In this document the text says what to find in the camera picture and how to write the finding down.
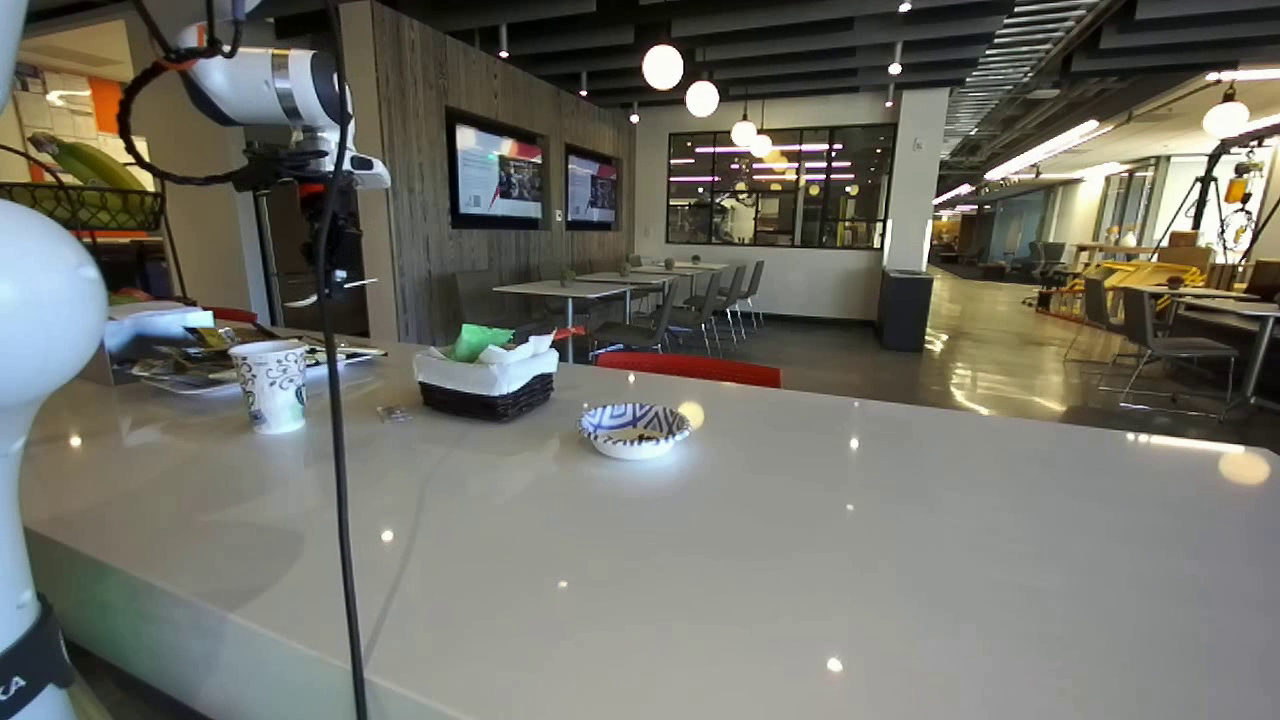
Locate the medium round pendant lamp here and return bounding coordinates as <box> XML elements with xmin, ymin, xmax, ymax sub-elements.
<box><xmin>680</xmin><ymin>77</ymin><xmax>723</xmax><ymax>126</ymax></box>

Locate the grey dining chair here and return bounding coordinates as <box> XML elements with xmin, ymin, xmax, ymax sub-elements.
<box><xmin>625</xmin><ymin>258</ymin><xmax>772</xmax><ymax>359</ymax></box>

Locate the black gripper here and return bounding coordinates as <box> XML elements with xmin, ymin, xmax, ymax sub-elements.
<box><xmin>303</xmin><ymin>169</ymin><xmax>377</xmax><ymax>282</ymax></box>

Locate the green packet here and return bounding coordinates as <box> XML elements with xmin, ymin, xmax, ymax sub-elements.
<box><xmin>447</xmin><ymin>322</ymin><xmax>521</xmax><ymax>363</ymax></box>

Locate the patterned small bowl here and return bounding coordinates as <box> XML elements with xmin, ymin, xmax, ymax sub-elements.
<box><xmin>578</xmin><ymin>401</ymin><xmax>699</xmax><ymax>465</ymax></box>

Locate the red chair back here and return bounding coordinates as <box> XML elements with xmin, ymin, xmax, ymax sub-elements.
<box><xmin>591</xmin><ymin>348</ymin><xmax>789</xmax><ymax>394</ymax></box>

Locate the white plastic spoon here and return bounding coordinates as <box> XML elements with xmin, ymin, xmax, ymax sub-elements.
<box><xmin>285</xmin><ymin>274</ymin><xmax>384</xmax><ymax>314</ymax></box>

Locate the white square pillar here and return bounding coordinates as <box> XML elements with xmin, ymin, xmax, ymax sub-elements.
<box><xmin>875</xmin><ymin>85</ymin><xmax>952</xmax><ymax>282</ymax></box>

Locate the large wall television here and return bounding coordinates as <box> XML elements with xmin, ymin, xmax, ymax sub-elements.
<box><xmin>444</xmin><ymin>107</ymin><xmax>554</xmax><ymax>234</ymax></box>

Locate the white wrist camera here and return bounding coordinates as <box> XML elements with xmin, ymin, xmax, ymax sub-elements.
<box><xmin>337</xmin><ymin>153</ymin><xmax>400</xmax><ymax>194</ymax></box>

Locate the grey dining table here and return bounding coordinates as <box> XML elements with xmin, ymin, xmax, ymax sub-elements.
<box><xmin>490</xmin><ymin>278</ymin><xmax>631</xmax><ymax>363</ymax></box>

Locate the dark framed interior window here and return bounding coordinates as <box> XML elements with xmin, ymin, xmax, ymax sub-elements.
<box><xmin>663</xmin><ymin>126</ymin><xmax>902</xmax><ymax>258</ymax></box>

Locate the round lamp near office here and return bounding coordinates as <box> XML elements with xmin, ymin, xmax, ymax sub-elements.
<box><xmin>1197</xmin><ymin>89</ymin><xmax>1258</xmax><ymax>145</ymax></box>

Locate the small wall television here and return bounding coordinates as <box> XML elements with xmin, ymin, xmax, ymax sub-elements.
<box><xmin>562</xmin><ymin>145</ymin><xmax>625</xmax><ymax>237</ymax></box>

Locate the large round pendant lamp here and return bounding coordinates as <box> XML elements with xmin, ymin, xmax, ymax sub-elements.
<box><xmin>635</xmin><ymin>42</ymin><xmax>687</xmax><ymax>95</ymax></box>

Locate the black basket with white liner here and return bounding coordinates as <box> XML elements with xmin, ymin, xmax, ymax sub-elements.
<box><xmin>410</xmin><ymin>332</ymin><xmax>563</xmax><ymax>425</ymax></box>

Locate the patterned paper cup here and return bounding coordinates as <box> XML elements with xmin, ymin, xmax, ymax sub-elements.
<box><xmin>229</xmin><ymin>335</ymin><xmax>318</xmax><ymax>437</ymax></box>

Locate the white food container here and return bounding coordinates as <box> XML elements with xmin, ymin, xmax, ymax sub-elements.
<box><xmin>99</xmin><ymin>296</ymin><xmax>220</xmax><ymax>359</ymax></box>

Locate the cluttered serving tray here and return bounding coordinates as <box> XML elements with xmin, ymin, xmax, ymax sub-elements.
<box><xmin>125</xmin><ymin>324</ymin><xmax>393</xmax><ymax>401</ymax></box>

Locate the black wire fruit basket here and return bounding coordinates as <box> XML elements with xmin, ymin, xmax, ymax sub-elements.
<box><xmin>0</xmin><ymin>142</ymin><xmax>193</xmax><ymax>304</ymax></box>

